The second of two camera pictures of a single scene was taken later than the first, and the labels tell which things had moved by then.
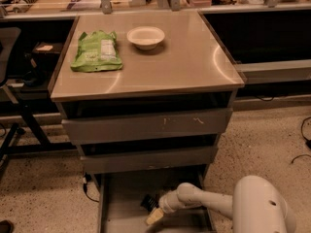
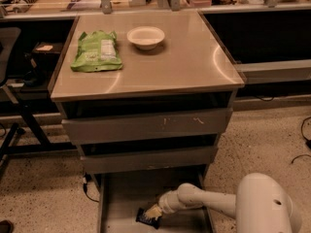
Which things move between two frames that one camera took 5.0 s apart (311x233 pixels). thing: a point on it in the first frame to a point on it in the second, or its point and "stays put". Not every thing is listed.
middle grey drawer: (144, 160) stays put
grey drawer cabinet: (145, 96) stays put
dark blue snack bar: (149, 202) to (142, 218)
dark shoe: (6, 226) stays put
